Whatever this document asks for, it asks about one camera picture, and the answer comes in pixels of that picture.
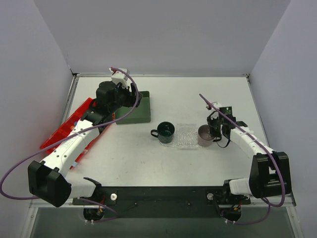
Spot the grey mug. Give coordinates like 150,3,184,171
198,124,215,147

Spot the clear textured acrylic holder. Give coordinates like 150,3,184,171
175,123,198,148

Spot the dark green mug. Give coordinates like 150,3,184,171
151,121,175,144

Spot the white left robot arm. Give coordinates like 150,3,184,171
28,81,143,207

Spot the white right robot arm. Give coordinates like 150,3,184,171
207,107,292,198

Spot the green plastic tray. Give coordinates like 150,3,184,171
116,91,151,124

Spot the clear textured oval tray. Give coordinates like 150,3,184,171
160,123,203,149

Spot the red plastic organizer box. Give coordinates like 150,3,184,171
40,98,99,170

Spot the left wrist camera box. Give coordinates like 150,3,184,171
109,67,129,89

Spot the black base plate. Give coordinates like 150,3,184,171
71,186,251,219

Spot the aluminium frame rail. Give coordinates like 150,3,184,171
29,184,297,209

